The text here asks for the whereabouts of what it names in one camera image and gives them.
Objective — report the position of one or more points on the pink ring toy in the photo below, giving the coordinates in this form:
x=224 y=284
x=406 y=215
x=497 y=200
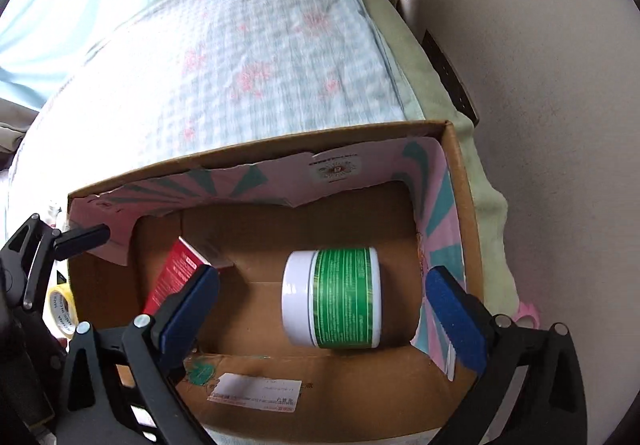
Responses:
x=527 y=316

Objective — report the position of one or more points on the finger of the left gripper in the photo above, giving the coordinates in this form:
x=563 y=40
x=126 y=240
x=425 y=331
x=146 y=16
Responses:
x=80 y=240

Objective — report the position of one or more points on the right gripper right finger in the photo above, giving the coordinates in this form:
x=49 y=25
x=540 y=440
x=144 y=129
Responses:
x=551 y=404

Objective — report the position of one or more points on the yellow tape roll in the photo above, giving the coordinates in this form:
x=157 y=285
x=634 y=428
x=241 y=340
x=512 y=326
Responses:
x=63 y=309

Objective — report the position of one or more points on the red medicine box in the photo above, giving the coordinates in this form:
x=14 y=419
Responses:
x=182 y=262

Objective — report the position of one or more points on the brown left curtain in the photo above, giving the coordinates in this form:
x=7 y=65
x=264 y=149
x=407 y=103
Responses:
x=15 y=121

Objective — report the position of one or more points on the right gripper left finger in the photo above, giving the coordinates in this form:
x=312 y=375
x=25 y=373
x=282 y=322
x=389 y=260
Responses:
x=119 y=384

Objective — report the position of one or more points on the cardboard box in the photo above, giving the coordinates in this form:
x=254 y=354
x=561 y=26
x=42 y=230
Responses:
x=399 y=188

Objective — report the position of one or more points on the green label white jar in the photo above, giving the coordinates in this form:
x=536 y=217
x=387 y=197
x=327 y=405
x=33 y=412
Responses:
x=332 y=298

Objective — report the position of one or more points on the light blue hanging cloth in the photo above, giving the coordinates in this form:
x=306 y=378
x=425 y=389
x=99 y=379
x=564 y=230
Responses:
x=42 y=41

